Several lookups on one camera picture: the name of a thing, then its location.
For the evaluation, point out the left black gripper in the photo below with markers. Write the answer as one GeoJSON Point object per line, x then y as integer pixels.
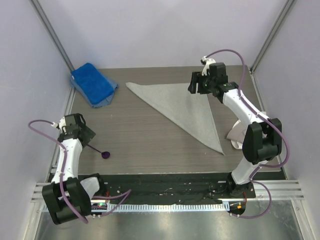
{"type": "Point", "coordinates": [88, 134]}

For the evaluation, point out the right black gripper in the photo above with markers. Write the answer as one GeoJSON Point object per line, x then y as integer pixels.
{"type": "Point", "coordinates": [197, 78]}

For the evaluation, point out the grey cloth napkin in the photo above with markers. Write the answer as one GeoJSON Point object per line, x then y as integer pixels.
{"type": "Point", "coordinates": [191, 112]}

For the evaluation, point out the purple metal spoon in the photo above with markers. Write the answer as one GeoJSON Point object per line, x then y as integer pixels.
{"type": "Point", "coordinates": [104, 154]}

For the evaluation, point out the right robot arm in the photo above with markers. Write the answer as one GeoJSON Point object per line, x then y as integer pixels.
{"type": "Point", "coordinates": [261, 142]}

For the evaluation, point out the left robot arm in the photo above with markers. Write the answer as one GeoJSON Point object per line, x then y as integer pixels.
{"type": "Point", "coordinates": [67, 198]}

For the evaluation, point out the blue folded towel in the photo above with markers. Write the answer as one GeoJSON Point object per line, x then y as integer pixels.
{"type": "Point", "coordinates": [86, 72]}

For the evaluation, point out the light blue mesh cloth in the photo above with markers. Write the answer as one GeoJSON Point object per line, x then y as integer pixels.
{"type": "Point", "coordinates": [97, 93]}

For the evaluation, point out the grey cloth pile in bowl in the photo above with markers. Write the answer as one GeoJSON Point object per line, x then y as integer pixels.
{"type": "Point", "coordinates": [237, 135]}

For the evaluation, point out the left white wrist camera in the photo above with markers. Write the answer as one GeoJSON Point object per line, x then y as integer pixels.
{"type": "Point", "coordinates": [60, 125]}

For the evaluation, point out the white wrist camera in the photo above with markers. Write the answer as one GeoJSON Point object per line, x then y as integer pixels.
{"type": "Point", "coordinates": [206, 62]}
{"type": "Point", "coordinates": [60, 125]}

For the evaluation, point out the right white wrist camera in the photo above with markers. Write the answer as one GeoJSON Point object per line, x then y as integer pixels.
{"type": "Point", "coordinates": [206, 62]}

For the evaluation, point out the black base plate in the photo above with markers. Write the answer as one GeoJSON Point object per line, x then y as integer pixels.
{"type": "Point", "coordinates": [170, 188]}

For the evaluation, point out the white slotted cable duct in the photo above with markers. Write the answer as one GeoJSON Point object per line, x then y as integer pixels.
{"type": "Point", "coordinates": [144, 208]}

